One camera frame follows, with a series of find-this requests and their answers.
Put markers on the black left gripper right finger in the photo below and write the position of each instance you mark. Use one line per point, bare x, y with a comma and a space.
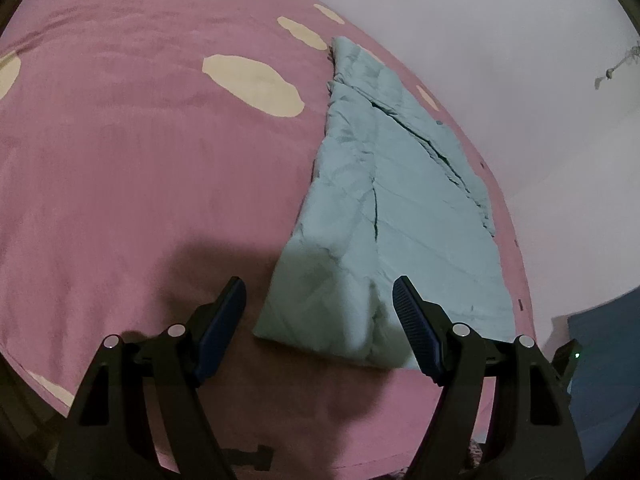
531, 432

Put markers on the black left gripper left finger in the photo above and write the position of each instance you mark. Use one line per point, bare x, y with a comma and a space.
107, 434

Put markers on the light blue puffer jacket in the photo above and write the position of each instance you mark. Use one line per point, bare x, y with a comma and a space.
393, 194

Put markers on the blue mat on floor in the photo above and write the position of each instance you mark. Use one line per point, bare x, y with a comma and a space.
605, 386

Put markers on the pink bedspread with cream dots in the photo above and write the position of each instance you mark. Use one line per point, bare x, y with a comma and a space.
153, 149

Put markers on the grey wall hook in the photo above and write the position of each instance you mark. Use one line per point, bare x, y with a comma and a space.
631, 57

